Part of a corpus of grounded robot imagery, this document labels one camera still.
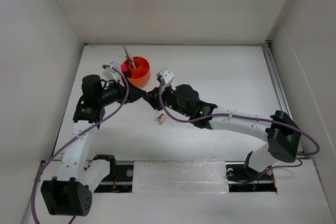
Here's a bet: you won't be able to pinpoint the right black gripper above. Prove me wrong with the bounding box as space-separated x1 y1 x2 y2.
143 82 191 118

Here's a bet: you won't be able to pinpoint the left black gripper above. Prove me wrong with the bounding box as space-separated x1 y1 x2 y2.
98 76 145 106

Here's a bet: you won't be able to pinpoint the pink cap black highlighter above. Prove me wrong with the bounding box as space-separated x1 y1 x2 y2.
121 64 132 78

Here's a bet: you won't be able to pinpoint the aluminium rail right side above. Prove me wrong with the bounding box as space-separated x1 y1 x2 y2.
262 40 305 156

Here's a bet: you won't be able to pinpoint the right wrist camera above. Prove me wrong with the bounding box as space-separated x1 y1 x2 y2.
156 67 175 89

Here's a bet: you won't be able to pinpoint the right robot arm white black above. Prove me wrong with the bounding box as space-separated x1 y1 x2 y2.
144 84 301 180

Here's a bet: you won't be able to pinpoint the pink transparent pen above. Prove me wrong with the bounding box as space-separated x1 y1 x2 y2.
130 57 136 69

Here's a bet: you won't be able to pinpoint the metal rail at table front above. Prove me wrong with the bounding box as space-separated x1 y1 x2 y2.
95 161 277 194

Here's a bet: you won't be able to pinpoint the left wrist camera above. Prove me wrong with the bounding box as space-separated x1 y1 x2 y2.
102 61 122 82

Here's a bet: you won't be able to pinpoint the orange round divided container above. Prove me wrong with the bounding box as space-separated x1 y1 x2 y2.
123 56 151 88

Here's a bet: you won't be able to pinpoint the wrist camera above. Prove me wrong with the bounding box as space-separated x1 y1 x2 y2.
156 67 175 89
102 61 122 82

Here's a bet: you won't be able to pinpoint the pink white mini stapler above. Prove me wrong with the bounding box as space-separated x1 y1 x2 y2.
155 113 169 125

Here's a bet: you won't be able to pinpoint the black handled scissors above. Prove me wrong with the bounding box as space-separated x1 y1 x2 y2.
123 46 132 65

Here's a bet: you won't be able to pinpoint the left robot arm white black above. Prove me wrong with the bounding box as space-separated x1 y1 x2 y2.
40 74 146 216

